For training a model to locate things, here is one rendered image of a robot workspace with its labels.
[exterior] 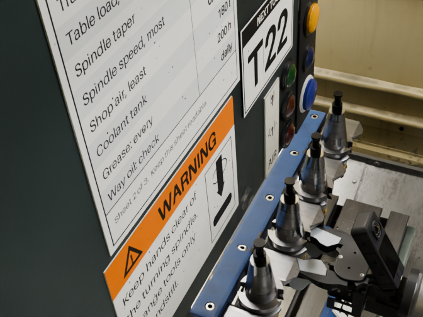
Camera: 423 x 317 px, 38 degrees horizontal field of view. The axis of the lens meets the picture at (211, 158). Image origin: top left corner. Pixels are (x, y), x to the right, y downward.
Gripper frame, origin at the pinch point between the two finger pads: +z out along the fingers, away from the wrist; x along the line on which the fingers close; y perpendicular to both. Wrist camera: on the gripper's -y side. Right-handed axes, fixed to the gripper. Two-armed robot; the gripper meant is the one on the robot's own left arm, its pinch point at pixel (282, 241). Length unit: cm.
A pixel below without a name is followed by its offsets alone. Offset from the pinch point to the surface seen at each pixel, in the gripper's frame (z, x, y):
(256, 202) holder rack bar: 5.7, 3.5, -2.9
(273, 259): -0.5, -4.9, -1.6
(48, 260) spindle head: -6, -47, -52
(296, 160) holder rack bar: 3.3, 14.8, -3.2
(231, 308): 1.6, -14.8, -1.3
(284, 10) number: -6, -19, -49
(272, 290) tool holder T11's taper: -3.0, -11.6, -3.9
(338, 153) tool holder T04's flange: -2.5, 19.3, -3.2
